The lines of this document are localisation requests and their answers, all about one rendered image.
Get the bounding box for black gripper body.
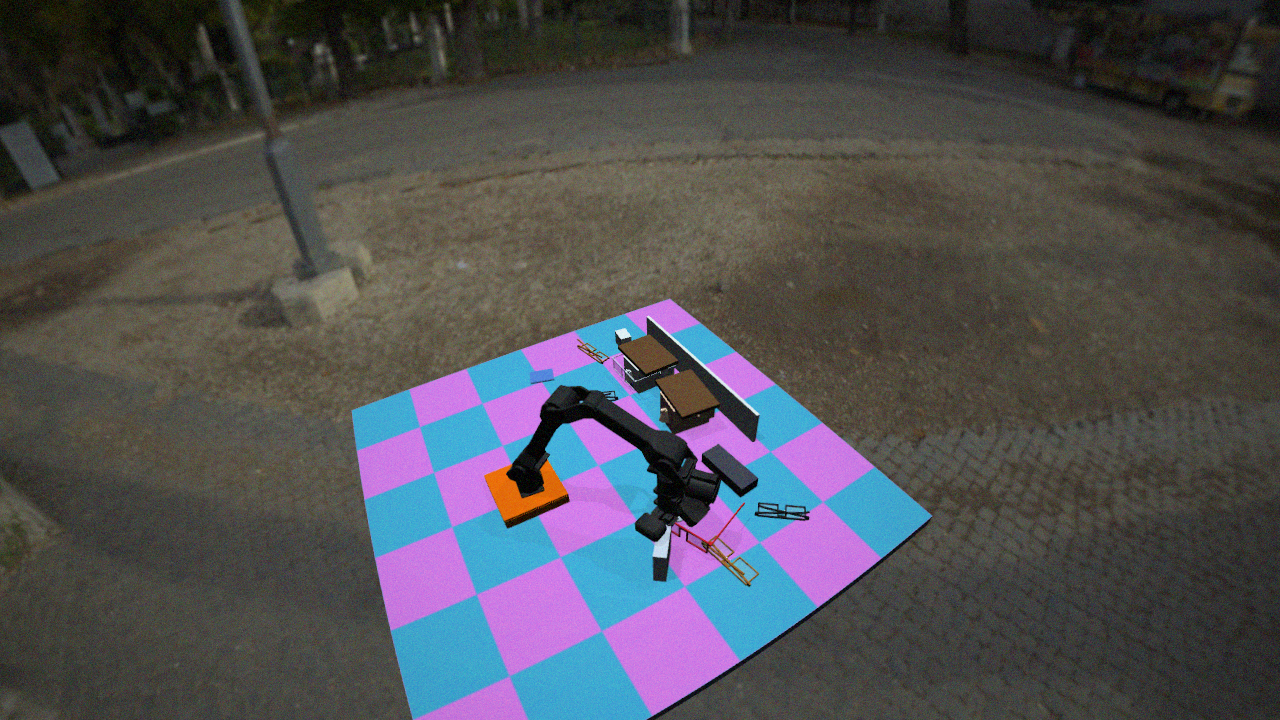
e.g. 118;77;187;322
635;486;685;543

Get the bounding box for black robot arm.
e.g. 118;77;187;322
506;386;721;527

